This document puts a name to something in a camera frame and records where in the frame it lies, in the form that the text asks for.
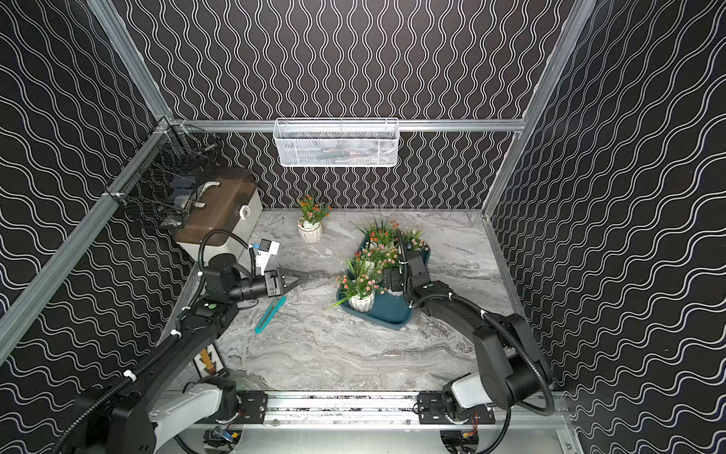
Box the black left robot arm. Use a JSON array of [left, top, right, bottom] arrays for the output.
[[52, 253, 309, 453]]

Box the black wire wall basket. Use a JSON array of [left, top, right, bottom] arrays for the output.
[[109, 124, 223, 230]]

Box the potted orange gypsophila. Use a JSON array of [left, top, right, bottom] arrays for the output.
[[297, 194, 333, 244]]

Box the white mesh wall basket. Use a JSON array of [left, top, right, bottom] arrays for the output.
[[272, 117, 401, 168]]

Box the brown storage box lid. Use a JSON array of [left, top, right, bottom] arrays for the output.
[[174, 166, 262, 244]]

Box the potted red gypsophila plant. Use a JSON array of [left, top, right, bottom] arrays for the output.
[[355, 217, 400, 249]]

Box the teal plastic tray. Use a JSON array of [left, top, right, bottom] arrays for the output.
[[337, 230, 413, 330]]

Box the potted pink gypsophila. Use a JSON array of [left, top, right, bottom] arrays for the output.
[[401, 229, 430, 252], [359, 245, 403, 279], [332, 258, 386, 313]]

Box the yellow patterned card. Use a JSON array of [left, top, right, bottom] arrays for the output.
[[193, 345, 223, 378]]

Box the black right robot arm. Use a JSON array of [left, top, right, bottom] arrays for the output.
[[391, 251, 555, 422]]

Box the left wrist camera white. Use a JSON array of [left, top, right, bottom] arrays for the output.
[[251, 238, 280, 275]]

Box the white ribbed storage box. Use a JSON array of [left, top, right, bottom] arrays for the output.
[[173, 190, 263, 260]]

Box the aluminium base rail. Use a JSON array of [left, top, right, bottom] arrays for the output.
[[152, 389, 568, 431]]

